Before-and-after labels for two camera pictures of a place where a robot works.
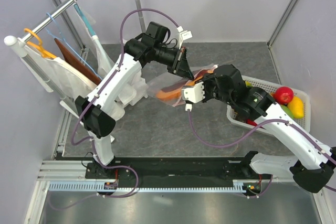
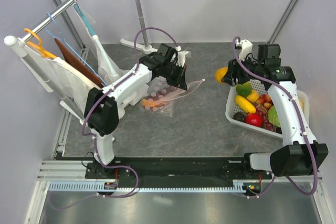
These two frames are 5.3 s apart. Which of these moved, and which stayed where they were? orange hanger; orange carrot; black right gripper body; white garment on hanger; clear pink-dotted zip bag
Moved: orange carrot; black right gripper body; clear pink-dotted zip bag
Stayed: white garment on hanger; orange hanger
